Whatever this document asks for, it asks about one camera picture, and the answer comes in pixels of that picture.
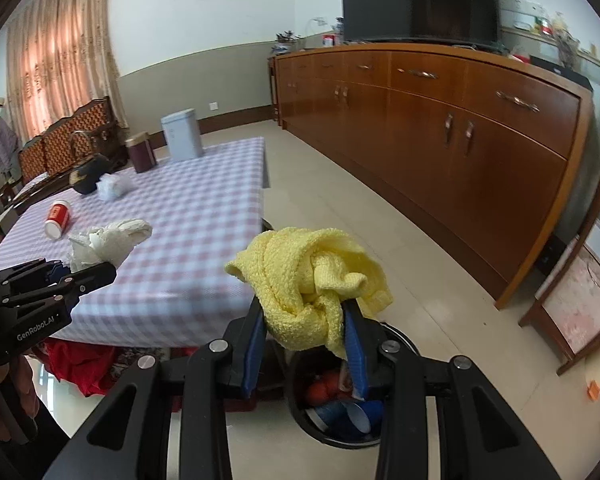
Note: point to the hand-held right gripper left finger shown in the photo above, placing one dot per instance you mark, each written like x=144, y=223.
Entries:
x=252, y=355

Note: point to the wooden sideboard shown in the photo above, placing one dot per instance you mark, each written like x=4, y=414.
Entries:
x=430, y=150

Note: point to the black box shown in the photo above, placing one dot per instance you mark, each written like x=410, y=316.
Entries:
x=560, y=72

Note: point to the pale blue tin canister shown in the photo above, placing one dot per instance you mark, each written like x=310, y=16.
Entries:
x=181, y=135

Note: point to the person's left hand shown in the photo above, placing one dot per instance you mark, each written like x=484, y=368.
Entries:
x=17, y=400

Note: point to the white tissue pack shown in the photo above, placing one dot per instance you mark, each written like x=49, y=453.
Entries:
x=112, y=186

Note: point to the small potted plant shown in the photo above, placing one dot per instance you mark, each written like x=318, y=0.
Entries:
x=286, y=42

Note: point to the maroon canister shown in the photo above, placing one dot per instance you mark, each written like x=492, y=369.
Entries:
x=140, y=155

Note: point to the blue plastic bowl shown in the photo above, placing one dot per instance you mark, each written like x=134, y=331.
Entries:
x=340, y=417

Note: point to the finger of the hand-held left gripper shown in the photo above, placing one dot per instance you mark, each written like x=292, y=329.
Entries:
x=25, y=272
x=75, y=285

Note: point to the wooden bench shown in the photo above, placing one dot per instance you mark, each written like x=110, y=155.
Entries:
x=60, y=140

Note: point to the black television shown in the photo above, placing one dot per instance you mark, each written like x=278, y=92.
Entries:
x=420, y=0

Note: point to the red mesh ball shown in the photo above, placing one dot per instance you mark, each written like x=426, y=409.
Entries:
x=322, y=387

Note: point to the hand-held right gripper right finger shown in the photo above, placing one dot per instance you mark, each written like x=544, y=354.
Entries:
x=355, y=355

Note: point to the red bag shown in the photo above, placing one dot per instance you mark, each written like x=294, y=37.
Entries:
x=520, y=56

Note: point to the peach curtain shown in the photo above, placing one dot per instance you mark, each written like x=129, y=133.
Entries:
x=60, y=50

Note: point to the black teapot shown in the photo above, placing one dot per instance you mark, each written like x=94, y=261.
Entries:
x=90, y=177

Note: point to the white plastic bag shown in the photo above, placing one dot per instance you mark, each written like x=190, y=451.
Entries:
x=115, y=237

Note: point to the wooden chair with floral cushion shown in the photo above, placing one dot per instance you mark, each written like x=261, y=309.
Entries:
x=580, y=300

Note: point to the black trash bin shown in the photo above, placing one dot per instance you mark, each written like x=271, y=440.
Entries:
x=295, y=400

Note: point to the red cloth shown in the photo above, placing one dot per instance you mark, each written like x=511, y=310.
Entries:
x=77, y=365

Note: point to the small red and white box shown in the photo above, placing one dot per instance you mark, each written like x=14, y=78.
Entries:
x=330, y=41

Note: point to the yellow knitted cloth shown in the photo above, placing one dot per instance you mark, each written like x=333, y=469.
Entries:
x=300, y=270

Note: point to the table with checkered cloth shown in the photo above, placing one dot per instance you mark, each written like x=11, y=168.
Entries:
x=190, y=240

